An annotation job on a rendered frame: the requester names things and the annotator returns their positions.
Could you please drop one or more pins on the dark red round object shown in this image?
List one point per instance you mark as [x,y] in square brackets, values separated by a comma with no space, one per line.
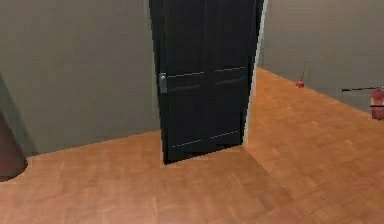
[10,153]

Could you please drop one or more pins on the red fire extinguisher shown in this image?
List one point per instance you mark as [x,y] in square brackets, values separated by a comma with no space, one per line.
[378,101]

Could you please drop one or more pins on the black room door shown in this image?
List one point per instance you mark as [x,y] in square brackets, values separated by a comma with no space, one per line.
[206,83]

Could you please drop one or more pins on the small red plunger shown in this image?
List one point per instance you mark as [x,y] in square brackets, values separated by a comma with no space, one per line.
[300,83]

